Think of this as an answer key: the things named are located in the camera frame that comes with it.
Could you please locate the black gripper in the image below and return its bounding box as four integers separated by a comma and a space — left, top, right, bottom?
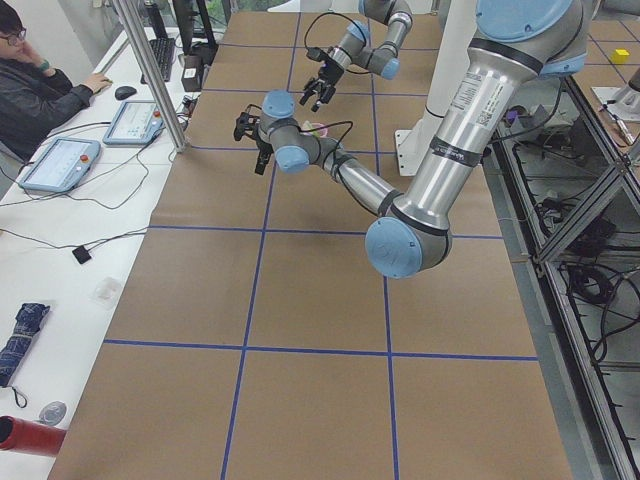
254, 136, 273, 175
299, 60, 344, 112

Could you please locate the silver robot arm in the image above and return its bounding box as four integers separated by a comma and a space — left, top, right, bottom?
299, 0, 413, 111
234, 1, 597, 278

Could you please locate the black cardboard box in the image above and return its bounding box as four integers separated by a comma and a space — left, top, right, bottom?
181, 55, 203, 92

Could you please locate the far teach pendant tablet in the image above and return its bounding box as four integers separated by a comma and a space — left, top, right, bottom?
102, 100, 164, 146

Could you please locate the teach pendant tablet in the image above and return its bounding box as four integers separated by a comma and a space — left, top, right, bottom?
18, 137, 101, 193
102, 100, 164, 146

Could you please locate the black monitor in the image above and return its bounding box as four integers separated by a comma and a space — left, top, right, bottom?
171, 0, 218, 57

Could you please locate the black keyboard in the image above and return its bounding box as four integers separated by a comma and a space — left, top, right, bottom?
148, 37, 175, 82

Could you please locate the black computer mouse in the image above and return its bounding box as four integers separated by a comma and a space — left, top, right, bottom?
114, 86, 137, 101

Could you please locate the brown paper table cover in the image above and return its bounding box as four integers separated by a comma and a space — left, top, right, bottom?
51, 12, 571, 479

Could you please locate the near teach pendant tablet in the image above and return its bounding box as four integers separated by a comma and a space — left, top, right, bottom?
18, 137, 101, 193

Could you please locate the small black usb hub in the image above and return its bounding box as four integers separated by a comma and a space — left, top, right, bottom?
72, 245, 92, 265

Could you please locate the clear plastic lid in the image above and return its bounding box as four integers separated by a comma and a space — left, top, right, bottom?
91, 277, 122, 309

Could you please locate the seated person in black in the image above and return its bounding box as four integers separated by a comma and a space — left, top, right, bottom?
1, 1, 111, 162

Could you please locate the dark blue folded umbrella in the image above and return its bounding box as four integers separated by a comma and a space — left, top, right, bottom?
1, 303, 50, 388

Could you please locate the small yellow cube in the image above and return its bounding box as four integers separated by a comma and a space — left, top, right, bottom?
611, 48, 630, 65

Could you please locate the red water bottle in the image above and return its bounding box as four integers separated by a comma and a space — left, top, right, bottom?
1, 416, 67, 457

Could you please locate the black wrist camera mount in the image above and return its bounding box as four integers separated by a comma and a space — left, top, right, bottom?
233, 111, 260, 142
306, 47, 330, 64

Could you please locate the black camera cable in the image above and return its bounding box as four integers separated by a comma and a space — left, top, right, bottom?
244, 102, 355, 151
301, 11, 371, 76

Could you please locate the electronics board with wires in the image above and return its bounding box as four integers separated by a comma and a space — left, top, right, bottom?
180, 95, 197, 117

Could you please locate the aluminium frame post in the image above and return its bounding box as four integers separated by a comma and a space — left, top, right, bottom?
103, 0, 187, 153

